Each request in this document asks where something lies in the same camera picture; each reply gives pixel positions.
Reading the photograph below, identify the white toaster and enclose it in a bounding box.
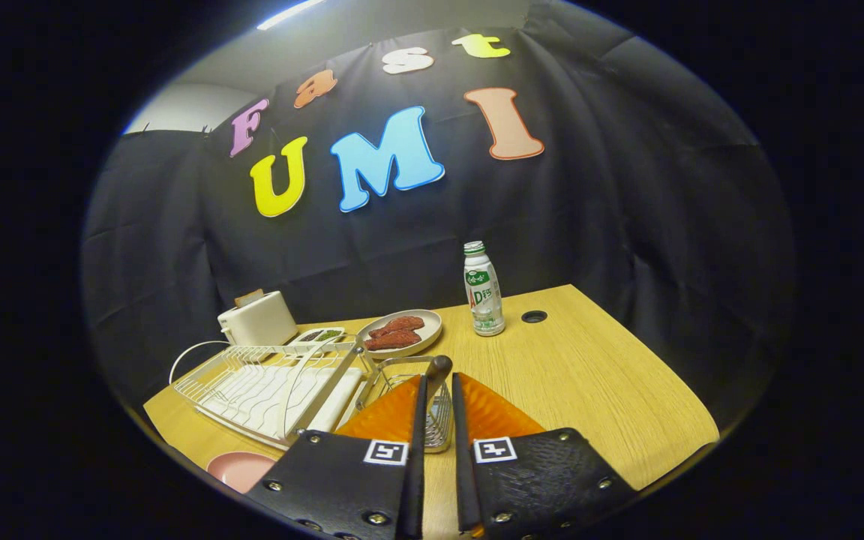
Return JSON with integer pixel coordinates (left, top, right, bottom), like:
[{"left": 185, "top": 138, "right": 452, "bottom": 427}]
[{"left": 217, "top": 291, "right": 299, "bottom": 347}]

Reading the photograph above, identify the white drink bottle green label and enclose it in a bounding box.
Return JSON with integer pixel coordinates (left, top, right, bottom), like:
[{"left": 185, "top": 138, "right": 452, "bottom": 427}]
[{"left": 463, "top": 241, "right": 506, "bottom": 338}]

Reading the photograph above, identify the beige round plate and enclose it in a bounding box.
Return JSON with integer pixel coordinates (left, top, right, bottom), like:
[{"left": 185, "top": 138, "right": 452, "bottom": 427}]
[{"left": 355, "top": 309, "right": 443, "bottom": 359}]

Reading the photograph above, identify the brown meat slice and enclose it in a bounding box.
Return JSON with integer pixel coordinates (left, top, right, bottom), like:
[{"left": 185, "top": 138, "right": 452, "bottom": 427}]
[
  {"left": 369, "top": 316, "right": 426, "bottom": 338},
  {"left": 363, "top": 330, "right": 422, "bottom": 352}
]

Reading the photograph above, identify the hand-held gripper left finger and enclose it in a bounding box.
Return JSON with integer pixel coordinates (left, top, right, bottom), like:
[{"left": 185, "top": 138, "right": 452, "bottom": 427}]
[{"left": 244, "top": 373, "right": 427, "bottom": 540}]

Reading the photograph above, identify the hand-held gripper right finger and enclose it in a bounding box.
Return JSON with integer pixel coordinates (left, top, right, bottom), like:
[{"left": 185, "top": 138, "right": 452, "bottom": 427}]
[{"left": 451, "top": 371, "right": 639, "bottom": 539}]

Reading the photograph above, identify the wooden handle spoon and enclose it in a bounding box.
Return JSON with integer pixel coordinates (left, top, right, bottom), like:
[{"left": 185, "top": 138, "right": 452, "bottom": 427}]
[{"left": 424, "top": 355, "right": 454, "bottom": 421}]

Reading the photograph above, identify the pink plate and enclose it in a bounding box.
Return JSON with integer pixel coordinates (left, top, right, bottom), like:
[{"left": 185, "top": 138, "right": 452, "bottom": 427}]
[{"left": 205, "top": 451, "right": 279, "bottom": 494}]

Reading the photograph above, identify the metal wire basket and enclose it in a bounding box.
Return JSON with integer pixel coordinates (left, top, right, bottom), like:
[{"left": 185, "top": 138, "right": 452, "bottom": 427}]
[{"left": 357, "top": 355, "right": 455, "bottom": 455}]

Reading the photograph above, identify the white divided dish with beans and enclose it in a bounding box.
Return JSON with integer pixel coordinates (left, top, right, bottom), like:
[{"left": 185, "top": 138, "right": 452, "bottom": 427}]
[{"left": 287, "top": 326, "right": 346, "bottom": 347}]

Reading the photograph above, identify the white wire dish rack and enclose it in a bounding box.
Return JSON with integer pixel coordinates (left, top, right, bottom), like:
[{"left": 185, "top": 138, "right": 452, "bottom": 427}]
[{"left": 169, "top": 339, "right": 373, "bottom": 451}]

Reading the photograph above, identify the black backdrop cloth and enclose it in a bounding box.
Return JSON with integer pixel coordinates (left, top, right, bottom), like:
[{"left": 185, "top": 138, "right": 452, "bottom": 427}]
[{"left": 79, "top": 4, "right": 797, "bottom": 421}]

